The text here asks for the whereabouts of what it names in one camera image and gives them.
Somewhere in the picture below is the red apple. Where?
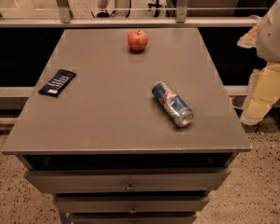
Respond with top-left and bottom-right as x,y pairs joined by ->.
127,29 -> 148,51

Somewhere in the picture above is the bottom grey drawer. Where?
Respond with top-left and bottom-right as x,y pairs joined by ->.
72,213 -> 197,224

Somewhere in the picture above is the grey drawer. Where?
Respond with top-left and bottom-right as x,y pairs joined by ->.
54,193 -> 209,214
25,168 -> 231,194
72,213 -> 197,224

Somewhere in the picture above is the middle grey drawer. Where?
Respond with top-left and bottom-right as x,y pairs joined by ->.
54,193 -> 209,214

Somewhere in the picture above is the grey metal railing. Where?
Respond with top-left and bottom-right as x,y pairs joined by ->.
0,0 -> 258,28

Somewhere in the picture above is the top grey drawer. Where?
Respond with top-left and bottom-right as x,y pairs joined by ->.
25,168 -> 231,194

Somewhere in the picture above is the blue silver redbull can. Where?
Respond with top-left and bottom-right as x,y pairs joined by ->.
152,81 -> 194,127

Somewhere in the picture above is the grey drawer cabinet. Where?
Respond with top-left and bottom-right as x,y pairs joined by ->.
1,27 -> 252,224

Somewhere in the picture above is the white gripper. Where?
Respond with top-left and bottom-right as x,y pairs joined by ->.
237,0 -> 280,125

